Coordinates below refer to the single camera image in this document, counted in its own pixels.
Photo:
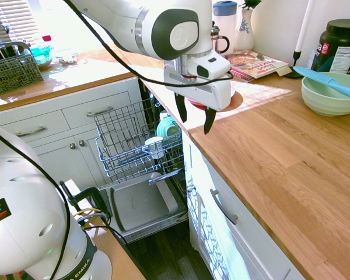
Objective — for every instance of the small glass bowl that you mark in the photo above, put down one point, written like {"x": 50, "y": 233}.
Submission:
{"x": 66, "y": 59}

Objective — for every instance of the stacked green bowls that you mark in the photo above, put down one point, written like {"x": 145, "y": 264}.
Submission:
{"x": 167, "y": 128}

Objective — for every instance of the black candle holder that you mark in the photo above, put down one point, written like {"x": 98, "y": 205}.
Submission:
{"x": 296, "y": 62}

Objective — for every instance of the white cabinet with two drawers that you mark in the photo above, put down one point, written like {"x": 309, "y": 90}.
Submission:
{"x": 61, "y": 125}

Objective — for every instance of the black table clamp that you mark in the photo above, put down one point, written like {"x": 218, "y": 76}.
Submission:
{"x": 89, "y": 195}

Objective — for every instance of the small white cup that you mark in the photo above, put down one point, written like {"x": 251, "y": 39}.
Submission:
{"x": 164, "y": 115}

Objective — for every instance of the white blue flowered vase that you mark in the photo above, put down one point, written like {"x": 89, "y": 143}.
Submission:
{"x": 244, "y": 33}

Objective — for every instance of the white taper candle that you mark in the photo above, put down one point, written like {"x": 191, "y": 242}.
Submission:
{"x": 304, "y": 26}

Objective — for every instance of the green plant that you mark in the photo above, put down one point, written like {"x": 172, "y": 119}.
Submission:
{"x": 251, "y": 3}

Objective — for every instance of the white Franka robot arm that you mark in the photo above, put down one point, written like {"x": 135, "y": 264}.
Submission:
{"x": 163, "y": 26}

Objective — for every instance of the red capped bottle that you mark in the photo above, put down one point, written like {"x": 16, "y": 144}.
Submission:
{"x": 46, "y": 38}

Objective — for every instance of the grey dishwasher door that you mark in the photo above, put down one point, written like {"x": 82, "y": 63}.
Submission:
{"x": 140, "y": 204}

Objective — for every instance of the white cabinet beside dishwasher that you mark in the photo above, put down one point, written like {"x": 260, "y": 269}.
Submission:
{"x": 221, "y": 242}

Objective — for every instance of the recipe magazine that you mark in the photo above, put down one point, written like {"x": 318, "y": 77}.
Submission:
{"x": 256, "y": 65}

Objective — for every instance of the white mug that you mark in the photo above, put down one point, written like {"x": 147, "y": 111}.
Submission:
{"x": 153, "y": 146}

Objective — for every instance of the large pale green bowl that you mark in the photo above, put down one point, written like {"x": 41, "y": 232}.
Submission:
{"x": 323, "y": 97}

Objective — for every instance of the grey cutlery basket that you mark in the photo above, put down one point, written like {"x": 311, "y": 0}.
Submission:
{"x": 14, "y": 73}

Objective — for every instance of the silver cabinet knob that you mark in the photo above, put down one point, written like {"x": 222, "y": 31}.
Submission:
{"x": 72, "y": 146}
{"x": 189, "y": 189}
{"x": 81, "y": 143}

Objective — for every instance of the black protein powder jar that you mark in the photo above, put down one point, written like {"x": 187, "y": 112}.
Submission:
{"x": 338, "y": 46}

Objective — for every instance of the white pitcher blue lid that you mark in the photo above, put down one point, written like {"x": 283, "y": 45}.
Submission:
{"x": 226, "y": 20}

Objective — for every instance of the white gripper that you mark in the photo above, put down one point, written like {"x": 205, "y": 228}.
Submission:
{"x": 198, "y": 90}

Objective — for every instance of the glass french press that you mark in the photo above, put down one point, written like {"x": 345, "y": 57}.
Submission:
{"x": 218, "y": 41}

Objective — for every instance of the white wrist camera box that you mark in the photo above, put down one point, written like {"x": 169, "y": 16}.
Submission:
{"x": 214, "y": 65}

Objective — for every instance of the white window blinds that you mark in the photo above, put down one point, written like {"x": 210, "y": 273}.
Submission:
{"x": 8, "y": 14}

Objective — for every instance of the teal lidded container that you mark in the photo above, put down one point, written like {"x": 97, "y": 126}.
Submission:
{"x": 42, "y": 55}

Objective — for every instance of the blue knife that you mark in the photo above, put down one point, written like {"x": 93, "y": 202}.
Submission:
{"x": 326, "y": 80}

